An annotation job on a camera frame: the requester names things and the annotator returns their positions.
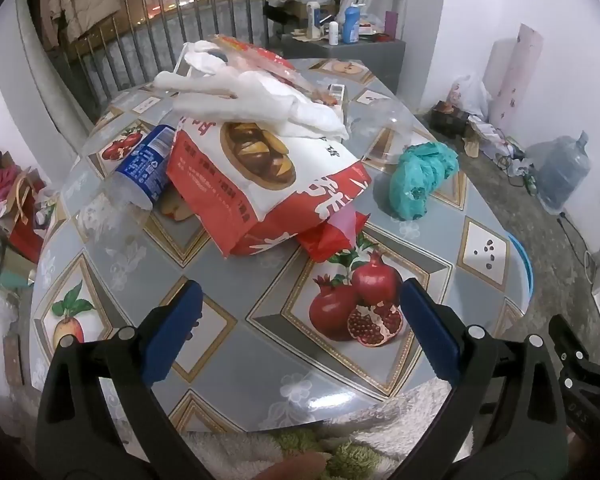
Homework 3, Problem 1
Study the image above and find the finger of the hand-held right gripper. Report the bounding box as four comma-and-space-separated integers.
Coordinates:
549, 314, 591, 376

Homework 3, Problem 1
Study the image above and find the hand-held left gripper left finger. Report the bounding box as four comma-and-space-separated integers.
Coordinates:
35, 279, 204, 480

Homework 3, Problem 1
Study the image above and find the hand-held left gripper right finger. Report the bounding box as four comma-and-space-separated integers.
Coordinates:
394, 277, 569, 480

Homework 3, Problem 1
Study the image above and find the red plastic bag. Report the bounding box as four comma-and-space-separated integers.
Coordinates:
296, 210, 371, 263

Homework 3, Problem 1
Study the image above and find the teal plastic bag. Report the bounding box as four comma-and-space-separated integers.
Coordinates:
389, 141, 460, 221

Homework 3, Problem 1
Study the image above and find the blue label plastic bottle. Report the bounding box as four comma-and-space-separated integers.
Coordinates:
102, 124, 177, 211

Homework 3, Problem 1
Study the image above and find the red and white paper bag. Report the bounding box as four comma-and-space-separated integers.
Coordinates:
166, 110, 373, 259

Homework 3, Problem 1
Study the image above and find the white plastic bag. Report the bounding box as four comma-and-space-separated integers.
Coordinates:
152, 40, 351, 141

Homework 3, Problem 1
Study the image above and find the clear orange snack wrapper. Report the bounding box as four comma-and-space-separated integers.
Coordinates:
212, 34, 341, 106

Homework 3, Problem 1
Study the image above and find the fruit print tablecloth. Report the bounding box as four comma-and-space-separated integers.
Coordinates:
29, 57, 531, 433

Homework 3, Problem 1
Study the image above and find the large water jug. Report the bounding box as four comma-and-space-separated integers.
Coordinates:
532, 131, 592, 213

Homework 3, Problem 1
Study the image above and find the pile of colourful bags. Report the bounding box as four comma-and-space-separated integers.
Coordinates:
0, 150, 56, 291

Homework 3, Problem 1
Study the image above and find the pile of papers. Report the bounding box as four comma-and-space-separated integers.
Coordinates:
467, 115, 526, 161

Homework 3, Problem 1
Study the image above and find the dark box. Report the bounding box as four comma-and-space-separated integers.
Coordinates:
429, 101, 470, 136

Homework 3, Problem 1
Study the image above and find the white bag of goods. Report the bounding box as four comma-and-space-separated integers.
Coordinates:
447, 74, 491, 116

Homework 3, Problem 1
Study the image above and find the grey cabinet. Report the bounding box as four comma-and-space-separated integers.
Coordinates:
280, 35, 406, 96

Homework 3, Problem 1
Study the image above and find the blue lotion bottle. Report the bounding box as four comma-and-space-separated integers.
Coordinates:
341, 4, 367, 44

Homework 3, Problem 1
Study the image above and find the tall white bottle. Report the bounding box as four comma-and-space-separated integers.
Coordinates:
306, 0, 322, 40

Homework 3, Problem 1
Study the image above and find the beige padded jacket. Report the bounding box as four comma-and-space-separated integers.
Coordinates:
40, 0, 122, 51

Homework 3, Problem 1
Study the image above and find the black cable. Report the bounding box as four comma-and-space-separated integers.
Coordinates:
557, 212, 600, 281

